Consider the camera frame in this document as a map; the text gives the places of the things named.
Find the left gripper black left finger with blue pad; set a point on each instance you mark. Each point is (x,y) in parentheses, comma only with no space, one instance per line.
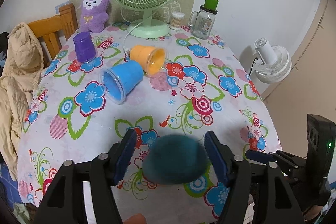
(64,201)

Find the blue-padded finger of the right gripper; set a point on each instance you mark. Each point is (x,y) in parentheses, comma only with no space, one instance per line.
(258,156)

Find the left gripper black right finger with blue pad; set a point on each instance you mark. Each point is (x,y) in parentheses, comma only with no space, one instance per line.
(274,199)

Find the dark teal cup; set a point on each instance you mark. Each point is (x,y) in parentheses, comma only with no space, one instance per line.
(175,159)

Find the blue plastic cup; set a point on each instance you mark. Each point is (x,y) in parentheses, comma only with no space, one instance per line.
(121,79)

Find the orange plastic cup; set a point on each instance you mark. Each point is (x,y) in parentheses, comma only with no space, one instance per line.
(152,59)

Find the purple plastic cup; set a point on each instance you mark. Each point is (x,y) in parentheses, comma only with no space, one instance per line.
(84,47)

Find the person's hand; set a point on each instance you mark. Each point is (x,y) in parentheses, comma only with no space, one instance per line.
(313,213)

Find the white floor fan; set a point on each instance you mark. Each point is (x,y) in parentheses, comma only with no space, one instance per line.
(276,62)

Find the floral tablecloth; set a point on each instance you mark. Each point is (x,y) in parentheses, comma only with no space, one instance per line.
(202,87)

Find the beige puffer jacket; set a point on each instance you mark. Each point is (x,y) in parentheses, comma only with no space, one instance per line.
(20,78)

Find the glass mason jar mug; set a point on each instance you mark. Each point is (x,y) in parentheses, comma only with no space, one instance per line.
(201,22)

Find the green cap on jar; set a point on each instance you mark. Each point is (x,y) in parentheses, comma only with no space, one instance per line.
(211,4)

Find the wooden chair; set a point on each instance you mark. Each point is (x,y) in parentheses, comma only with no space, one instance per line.
(48,29)

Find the purple plush bunny toy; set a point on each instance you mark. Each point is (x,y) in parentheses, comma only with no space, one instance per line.
(93,15)

